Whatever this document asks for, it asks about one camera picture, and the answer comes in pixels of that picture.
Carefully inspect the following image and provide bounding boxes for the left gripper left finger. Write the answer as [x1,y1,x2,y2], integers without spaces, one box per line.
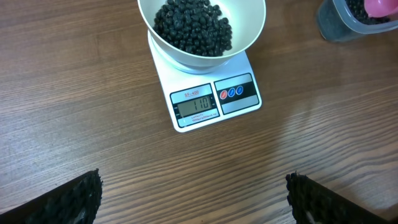
[1,169,103,224]

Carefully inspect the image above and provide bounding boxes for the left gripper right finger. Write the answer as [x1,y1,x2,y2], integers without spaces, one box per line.
[285,172,392,224]

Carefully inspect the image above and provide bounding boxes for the pink scoop with blue handle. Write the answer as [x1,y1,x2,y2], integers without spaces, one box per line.
[364,0,397,17]

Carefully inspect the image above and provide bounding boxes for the white digital kitchen scale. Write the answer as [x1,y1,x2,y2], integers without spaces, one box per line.
[147,33,262,133]

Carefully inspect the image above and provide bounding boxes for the white bowl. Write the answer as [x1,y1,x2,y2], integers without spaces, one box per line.
[137,0,267,67]

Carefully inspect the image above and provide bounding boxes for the black beans in bowl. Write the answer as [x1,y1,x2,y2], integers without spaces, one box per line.
[153,0,233,57]

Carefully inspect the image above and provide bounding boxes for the clear plastic container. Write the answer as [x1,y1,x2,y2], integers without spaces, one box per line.
[316,0,397,42]

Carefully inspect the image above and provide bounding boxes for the black beans in container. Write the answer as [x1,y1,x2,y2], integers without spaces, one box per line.
[346,0,391,25]

